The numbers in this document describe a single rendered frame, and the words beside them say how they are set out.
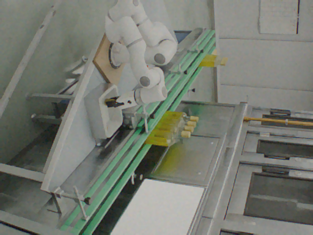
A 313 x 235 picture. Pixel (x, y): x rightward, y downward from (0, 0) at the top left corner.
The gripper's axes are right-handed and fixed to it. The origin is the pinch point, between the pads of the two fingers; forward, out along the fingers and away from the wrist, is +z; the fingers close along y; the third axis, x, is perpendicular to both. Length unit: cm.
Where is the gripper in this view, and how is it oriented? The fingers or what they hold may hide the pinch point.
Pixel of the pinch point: (112, 102)
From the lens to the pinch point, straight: 157.0
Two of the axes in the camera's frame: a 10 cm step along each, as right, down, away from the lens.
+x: -3.3, -8.7, -3.7
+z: -8.7, 1.4, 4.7
